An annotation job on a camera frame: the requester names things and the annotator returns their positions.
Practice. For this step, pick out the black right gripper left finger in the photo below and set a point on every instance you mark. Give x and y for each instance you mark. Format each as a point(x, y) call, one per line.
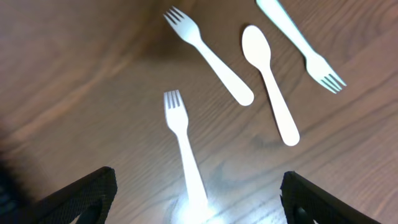
point(87, 200)

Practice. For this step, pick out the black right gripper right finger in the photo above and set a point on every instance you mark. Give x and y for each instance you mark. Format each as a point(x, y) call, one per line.
point(305, 202)

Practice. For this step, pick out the white plastic fork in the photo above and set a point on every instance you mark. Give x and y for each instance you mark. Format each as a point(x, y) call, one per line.
point(176, 117)
point(188, 31)
point(317, 67)

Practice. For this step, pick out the white plastic spoon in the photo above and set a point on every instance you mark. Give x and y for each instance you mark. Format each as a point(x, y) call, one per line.
point(258, 53)

